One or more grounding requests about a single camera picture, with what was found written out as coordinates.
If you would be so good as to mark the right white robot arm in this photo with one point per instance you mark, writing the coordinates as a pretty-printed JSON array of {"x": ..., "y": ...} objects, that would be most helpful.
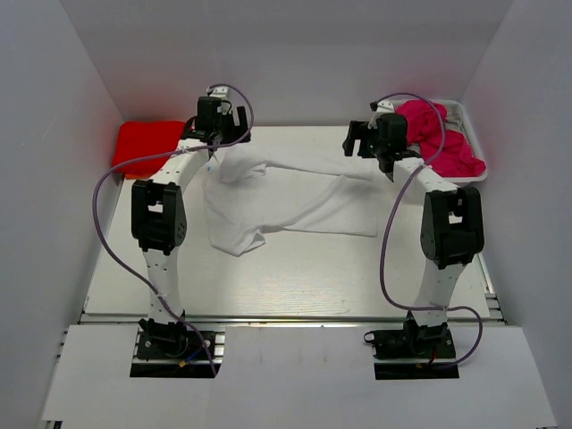
[{"x": 452, "y": 228}]

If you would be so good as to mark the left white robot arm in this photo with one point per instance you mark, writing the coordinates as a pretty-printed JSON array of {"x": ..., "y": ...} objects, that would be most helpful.
[{"x": 158, "y": 218}]

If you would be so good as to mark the folded red t shirt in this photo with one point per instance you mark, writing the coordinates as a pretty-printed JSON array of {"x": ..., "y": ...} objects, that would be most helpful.
[{"x": 139, "y": 139}]

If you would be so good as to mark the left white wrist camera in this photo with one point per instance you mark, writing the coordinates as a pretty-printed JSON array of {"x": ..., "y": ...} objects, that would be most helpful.
[{"x": 221, "y": 92}]

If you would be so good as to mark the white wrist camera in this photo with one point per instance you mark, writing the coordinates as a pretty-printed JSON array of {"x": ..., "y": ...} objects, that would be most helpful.
[
  {"x": 382, "y": 107},
  {"x": 221, "y": 92}
]

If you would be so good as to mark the white plastic basket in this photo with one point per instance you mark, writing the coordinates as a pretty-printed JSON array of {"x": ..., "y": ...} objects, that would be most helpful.
[{"x": 465, "y": 126}]

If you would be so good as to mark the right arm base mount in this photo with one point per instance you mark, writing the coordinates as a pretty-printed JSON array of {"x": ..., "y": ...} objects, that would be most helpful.
[{"x": 413, "y": 352}]

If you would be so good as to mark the magenta t shirt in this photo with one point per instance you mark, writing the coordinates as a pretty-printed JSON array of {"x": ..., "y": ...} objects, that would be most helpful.
[{"x": 462, "y": 163}]

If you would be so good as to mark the white t shirt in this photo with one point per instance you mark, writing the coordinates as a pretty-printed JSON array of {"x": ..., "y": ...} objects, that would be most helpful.
[{"x": 250, "y": 192}]

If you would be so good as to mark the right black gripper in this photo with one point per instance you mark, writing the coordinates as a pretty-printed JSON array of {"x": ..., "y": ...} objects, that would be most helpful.
[{"x": 359, "y": 130}]

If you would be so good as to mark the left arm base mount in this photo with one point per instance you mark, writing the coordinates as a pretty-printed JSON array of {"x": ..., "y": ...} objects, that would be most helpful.
[{"x": 174, "y": 351}]

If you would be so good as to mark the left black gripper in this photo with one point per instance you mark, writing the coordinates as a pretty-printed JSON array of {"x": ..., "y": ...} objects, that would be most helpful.
[{"x": 237, "y": 131}]

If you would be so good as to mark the grey garment in basket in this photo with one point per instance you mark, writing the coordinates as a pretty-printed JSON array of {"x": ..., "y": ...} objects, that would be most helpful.
[{"x": 453, "y": 120}]

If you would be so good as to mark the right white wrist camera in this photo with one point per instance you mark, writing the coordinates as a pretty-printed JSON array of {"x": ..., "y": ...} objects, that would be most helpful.
[{"x": 382, "y": 107}]

